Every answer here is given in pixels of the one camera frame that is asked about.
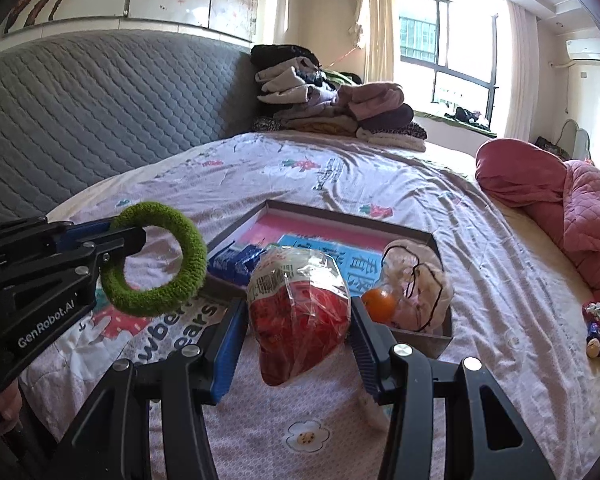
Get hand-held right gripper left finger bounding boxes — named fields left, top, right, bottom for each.
left=45, top=297, right=251, bottom=480

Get cream curtain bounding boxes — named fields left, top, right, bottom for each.
left=362, top=0, right=398, bottom=83
left=497, top=0, right=538, bottom=143

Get pink quilted duvet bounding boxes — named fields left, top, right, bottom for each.
left=475, top=137, right=600, bottom=306

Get window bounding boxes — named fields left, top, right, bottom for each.
left=395, top=0, right=501, bottom=121

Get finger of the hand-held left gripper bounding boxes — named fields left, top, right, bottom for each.
left=75, top=227, right=147, bottom=281
left=45, top=217, right=131, bottom=257

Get blue snack packet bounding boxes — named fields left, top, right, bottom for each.
left=207, top=244, right=263, bottom=286

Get dark clothes on windowsill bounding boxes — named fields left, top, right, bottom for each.
left=445, top=106, right=488, bottom=125

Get white air conditioner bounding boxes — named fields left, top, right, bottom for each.
left=565, top=39, right=600, bottom=63

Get shallow cardboard box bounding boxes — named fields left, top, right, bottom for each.
left=205, top=200, right=453, bottom=360

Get orange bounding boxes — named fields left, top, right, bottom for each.
left=361, top=287, right=398, bottom=325

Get white chair back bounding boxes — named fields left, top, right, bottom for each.
left=560, top=119, right=592, bottom=161

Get pink book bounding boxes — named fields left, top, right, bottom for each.
left=230, top=214, right=431, bottom=311

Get cream bed sheet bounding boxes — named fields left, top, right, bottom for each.
left=425, top=140, right=600, bottom=441

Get pile of folded clothes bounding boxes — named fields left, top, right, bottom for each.
left=250, top=44, right=428, bottom=153

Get green fuzzy hair tie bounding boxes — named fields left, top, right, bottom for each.
left=100, top=201, right=208, bottom=317

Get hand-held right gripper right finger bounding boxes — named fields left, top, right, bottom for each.
left=349, top=297, right=556, bottom=480

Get grey quilted headboard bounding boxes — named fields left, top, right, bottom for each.
left=0, top=30, right=261, bottom=226

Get person's left hand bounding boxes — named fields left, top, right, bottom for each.
left=0, top=384, right=25, bottom=431

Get red snack bag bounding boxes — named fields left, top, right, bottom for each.
left=246, top=246, right=352, bottom=387

